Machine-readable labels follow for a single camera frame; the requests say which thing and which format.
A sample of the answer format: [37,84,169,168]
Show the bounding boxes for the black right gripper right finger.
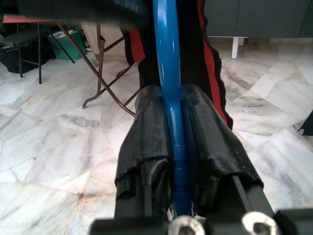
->
[180,83,274,218]

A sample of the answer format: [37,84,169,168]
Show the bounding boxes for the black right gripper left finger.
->
[114,84,177,218]

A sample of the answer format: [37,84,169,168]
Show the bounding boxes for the blue plastic hanger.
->
[152,0,196,218]

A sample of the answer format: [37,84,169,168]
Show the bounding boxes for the black jersey with red stripes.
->
[0,0,234,130]

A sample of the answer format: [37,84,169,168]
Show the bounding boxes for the marble folding table red edge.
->
[2,14,137,117]

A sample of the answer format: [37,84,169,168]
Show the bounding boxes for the beige cardboard box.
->
[80,22,128,62]

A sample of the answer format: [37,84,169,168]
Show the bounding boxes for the green storage bin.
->
[47,29,88,61]

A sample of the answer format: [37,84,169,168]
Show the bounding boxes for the black folding chair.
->
[17,22,76,85]

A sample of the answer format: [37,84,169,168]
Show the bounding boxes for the black television console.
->
[204,0,313,59]

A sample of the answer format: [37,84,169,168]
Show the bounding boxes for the black bag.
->
[0,31,53,74]

